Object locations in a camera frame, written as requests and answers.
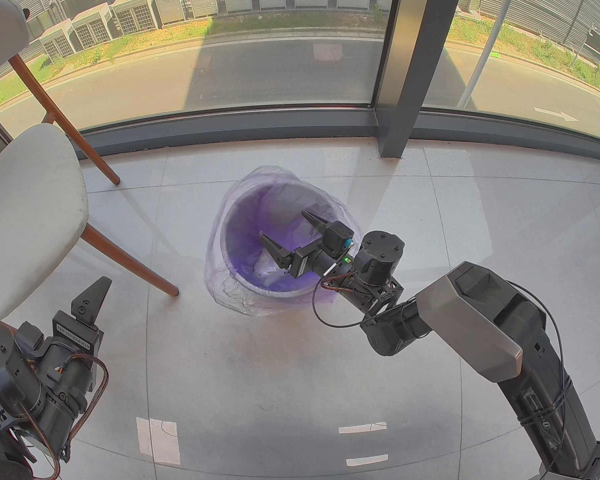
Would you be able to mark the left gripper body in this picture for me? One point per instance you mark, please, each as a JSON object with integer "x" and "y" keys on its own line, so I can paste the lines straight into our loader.
{"x": 65, "y": 373}

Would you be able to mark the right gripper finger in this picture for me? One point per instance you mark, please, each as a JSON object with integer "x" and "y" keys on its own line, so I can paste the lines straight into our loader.
{"x": 279, "y": 255}
{"x": 317, "y": 224}

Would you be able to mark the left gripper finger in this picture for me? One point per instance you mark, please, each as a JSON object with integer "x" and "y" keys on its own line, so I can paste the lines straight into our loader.
{"x": 92, "y": 303}

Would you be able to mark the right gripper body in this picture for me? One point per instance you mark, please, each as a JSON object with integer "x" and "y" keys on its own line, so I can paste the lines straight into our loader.
{"x": 312, "y": 263}

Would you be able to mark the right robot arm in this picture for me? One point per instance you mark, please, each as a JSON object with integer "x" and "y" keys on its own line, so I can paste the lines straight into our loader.
{"x": 480, "y": 313}

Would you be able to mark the grey trash bin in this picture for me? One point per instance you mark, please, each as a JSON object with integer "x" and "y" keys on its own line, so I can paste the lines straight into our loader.
{"x": 240, "y": 218}

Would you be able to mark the purple plastic bag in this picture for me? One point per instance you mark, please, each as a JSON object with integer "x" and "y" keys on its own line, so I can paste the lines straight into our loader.
{"x": 220, "y": 288}

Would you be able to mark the crumpled white paper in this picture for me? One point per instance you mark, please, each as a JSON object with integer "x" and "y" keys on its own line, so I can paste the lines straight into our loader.
{"x": 265, "y": 271}

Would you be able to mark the white cushioned wooden chair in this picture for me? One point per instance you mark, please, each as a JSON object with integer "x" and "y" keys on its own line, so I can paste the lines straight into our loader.
{"x": 30, "y": 193}

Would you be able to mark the window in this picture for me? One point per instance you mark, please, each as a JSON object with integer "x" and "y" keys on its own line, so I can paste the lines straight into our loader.
{"x": 420, "y": 68}

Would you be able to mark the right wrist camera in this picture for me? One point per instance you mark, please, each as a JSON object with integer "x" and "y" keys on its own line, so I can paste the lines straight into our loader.
{"x": 339, "y": 238}

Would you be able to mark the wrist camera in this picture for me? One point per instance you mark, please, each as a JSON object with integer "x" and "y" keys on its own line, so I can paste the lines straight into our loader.
{"x": 30, "y": 338}
{"x": 339, "y": 238}

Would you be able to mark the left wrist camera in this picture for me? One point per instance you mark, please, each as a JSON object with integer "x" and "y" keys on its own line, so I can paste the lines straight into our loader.
{"x": 30, "y": 338}

